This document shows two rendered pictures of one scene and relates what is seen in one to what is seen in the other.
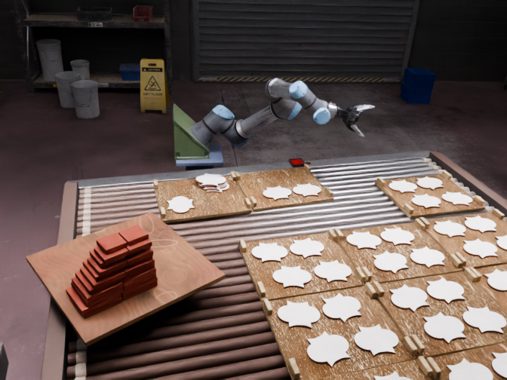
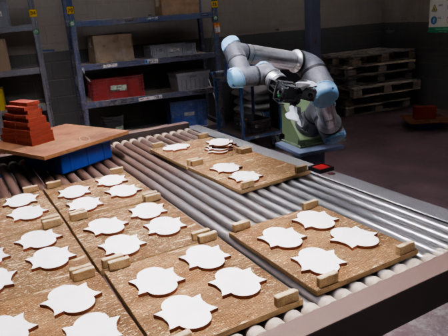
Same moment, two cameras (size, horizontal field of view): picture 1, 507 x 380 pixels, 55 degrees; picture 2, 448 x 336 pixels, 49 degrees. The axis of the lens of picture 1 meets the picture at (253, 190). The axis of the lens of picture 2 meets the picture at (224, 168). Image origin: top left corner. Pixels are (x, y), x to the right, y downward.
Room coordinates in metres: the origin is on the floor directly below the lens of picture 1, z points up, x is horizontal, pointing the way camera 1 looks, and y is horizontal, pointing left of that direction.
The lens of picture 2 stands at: (1.64, -2.07, 1.57)
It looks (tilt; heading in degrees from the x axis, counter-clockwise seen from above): 17 degrees down; 78
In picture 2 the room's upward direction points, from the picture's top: 4 degrees counter-clockwise
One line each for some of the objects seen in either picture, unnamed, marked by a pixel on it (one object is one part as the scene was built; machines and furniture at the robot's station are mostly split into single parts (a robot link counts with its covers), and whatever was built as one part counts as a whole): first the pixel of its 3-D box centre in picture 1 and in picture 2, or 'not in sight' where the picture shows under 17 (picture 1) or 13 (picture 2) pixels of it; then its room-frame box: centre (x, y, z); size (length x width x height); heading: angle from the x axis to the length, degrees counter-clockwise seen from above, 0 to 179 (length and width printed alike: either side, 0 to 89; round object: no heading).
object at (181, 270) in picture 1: (124, 267); (57, 139); (1.34, 0.43, 1.03); 0.50 x 0.50 x 0.02; 42
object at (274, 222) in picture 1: (299, 221); (191, 191); (1.89, -0.22, 0.90); 1.95 x 0.05 x 0.05; 107
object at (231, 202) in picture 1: (201, 197); (199, 151); (2.01, 0.25, 0.93); 0.41 x 0.35 x 0.02; 108
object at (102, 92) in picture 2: not in sight; (115, 86); (1.68, 4.39, 0.78); 0.66 x 0.45 x 0.28; 9
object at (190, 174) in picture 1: (267, 172); (294, 167); (2.39, -0.07, 0.89); 2.08 x 0.09 x 0.06; 107
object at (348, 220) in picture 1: (303, 227); (179, 193); (1.84, -0.23, 0.90); 1.95 x 0.05 x 0.05; 107
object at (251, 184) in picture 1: (281, 187); (247, 170); (2.15, -0.14, 0.93); 0.41 x 0.35 x 0.02; 109
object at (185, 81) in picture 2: not in sight; (189, 79); (2.65, 4.51, 0.76); 0.50 x 0.36 x 0.24; 15
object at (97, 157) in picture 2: not in sight; (67, 152); (1.38, 0.39, 0.97); 0.31 x 0.31 x 0.10; 42
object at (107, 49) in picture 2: not in sight; (110, 47); (1.67, 4.42, 1.26); 0.49 x 0.38 x 0.34; 15
